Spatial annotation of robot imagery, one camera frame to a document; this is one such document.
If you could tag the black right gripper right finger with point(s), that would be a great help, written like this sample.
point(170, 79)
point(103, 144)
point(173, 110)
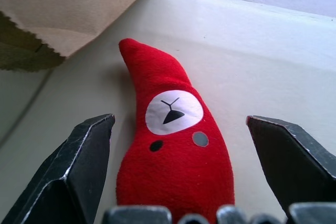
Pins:
point(294, 161)

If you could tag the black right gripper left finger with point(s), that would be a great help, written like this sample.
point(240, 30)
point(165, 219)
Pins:
point(68, 171)

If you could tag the red chili plush toy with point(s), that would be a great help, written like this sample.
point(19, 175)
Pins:
point(173, 150)

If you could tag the brown paper bag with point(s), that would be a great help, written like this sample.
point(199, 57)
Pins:
point(63, 11)

